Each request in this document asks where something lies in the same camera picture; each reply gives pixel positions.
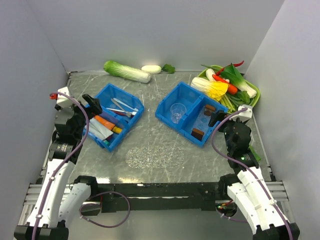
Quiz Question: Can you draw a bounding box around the clear plastic cup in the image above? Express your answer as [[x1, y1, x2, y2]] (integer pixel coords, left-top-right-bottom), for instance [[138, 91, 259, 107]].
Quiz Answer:
[[170, 102, 187, 124]]

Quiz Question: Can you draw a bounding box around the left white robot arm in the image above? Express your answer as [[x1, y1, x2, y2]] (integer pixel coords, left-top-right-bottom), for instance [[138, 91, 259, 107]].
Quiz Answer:
[[14, 92, 103, 240]]

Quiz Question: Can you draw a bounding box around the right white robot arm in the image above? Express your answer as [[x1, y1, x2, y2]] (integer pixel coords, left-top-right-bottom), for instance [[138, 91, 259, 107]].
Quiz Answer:
[[208, 106, 300, 240]]

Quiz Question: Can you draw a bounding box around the orange toothpaste tube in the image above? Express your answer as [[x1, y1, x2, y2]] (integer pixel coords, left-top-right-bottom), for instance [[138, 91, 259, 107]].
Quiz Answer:
[[94, 115, 116, 131]]

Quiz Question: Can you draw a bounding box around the purple toothpaste tube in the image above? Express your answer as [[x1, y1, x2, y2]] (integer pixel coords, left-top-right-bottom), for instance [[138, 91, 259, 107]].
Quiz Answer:
[[99, 111, 119, 125]]

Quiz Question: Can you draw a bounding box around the white toothpaste tube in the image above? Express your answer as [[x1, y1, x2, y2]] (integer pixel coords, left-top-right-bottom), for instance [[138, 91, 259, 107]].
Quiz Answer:
[[85, 118, 113, 141]]

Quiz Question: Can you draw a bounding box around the green vegetable tray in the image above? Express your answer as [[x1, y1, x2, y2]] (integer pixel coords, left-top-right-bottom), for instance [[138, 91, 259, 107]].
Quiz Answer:
[[190, 62, 260, 114]]

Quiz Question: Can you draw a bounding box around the red blue toothbrush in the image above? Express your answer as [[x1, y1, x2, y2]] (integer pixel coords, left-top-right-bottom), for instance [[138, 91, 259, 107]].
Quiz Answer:
[[106, 107, 138, 118]]

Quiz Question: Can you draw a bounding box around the white toothbrush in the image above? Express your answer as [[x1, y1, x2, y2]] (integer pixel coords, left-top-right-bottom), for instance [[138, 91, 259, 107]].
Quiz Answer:
[[111, 98, 139, 112]]

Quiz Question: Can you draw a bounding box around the green beans bundle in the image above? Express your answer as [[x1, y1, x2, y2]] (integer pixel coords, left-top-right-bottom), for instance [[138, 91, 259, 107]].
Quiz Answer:
[[219, 91, 254, 114]]

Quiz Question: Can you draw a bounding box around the left blue storage bin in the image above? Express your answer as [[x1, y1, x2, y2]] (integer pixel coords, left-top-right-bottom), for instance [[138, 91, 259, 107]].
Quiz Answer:
[[88, 83, 145, 152]]

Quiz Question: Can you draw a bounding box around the blue storage bin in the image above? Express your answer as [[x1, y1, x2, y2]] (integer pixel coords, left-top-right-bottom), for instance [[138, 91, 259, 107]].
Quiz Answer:
[[88, 83, 145, 152], [155, 82, 228, 148]]

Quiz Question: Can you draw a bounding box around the yellow white cabbage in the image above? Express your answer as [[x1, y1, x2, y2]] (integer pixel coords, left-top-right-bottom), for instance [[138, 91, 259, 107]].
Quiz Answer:
[[190, 77, 228, 102]]

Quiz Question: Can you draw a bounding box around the orange carrot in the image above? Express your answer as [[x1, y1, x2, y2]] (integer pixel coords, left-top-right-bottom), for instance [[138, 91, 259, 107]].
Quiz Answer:
[[212, 74, 238, 95]]

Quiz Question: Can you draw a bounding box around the small green cabbage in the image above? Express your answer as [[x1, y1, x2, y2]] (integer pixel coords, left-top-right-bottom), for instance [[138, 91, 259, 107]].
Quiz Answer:
[[249, 145, 261, 162]]

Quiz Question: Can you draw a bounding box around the yellow capped tube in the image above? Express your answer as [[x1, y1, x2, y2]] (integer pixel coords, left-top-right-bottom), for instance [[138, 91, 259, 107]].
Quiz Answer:
[[112, 126, 122, 134]]

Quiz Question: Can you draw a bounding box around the right blue storage bin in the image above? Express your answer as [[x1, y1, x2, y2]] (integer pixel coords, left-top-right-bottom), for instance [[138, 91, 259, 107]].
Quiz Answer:
[[155, 82, 228, 148]]

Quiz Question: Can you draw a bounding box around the bok choy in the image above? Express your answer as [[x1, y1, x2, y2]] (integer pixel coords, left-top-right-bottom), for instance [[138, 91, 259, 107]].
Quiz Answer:
[[220, 63, 257, 99]]

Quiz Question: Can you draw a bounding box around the green napa cabbage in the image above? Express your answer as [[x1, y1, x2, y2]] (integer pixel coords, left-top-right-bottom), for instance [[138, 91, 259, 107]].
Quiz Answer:
[[103, 60, 151, 83]]

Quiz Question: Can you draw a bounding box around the red chili pepper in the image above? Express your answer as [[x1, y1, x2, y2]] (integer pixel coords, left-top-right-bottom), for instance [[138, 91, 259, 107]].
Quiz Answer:
[[215, 60, 245, 76]]

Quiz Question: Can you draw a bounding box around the white radish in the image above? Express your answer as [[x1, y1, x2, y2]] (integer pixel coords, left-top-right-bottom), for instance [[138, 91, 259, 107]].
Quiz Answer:
[[141, 65, 162, 75]]

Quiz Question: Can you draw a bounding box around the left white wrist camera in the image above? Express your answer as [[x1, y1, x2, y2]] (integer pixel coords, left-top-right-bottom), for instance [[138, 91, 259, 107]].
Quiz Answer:
[[50, 86, 73, 108]]

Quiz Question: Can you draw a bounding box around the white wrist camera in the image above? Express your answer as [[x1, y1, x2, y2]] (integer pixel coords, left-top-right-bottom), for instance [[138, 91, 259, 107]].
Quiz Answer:
[[50, 86, 73, 108], [237, 104, 253, 122]]

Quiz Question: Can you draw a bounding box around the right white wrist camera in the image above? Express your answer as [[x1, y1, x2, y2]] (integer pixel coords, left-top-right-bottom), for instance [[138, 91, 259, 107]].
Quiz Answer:
[[237, 104, 253, 122]]

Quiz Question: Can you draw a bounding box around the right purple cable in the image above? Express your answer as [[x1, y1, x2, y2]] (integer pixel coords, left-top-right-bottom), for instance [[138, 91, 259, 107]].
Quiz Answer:
[[211, 106, 294, 240]]

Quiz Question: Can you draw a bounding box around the black base frame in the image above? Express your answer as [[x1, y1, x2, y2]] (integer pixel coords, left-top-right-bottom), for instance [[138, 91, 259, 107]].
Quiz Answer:
[[67, 181, 238, 217]]

